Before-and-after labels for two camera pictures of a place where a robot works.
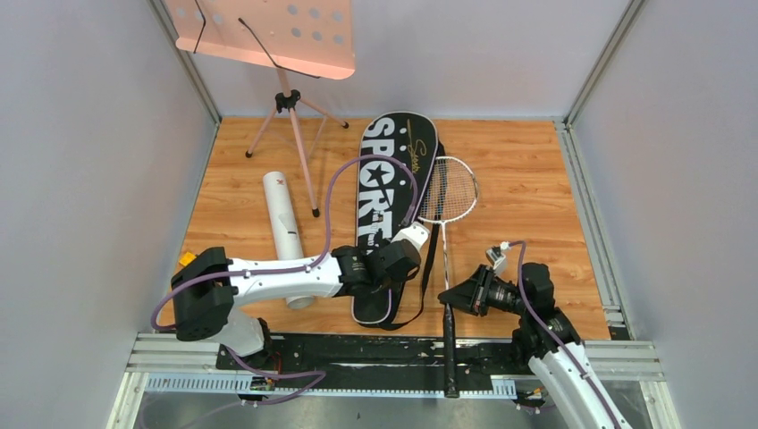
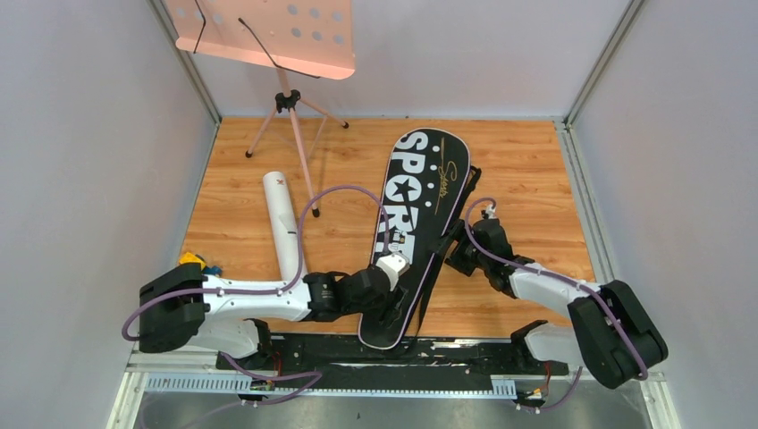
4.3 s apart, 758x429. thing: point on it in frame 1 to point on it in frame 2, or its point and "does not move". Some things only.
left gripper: [390, 264] to [394, 297]
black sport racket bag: [385, 193] to [430, 183]
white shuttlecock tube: [284, 228] does not move
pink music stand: [308, 37] does not move
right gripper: [470, 296] to [454, 259]
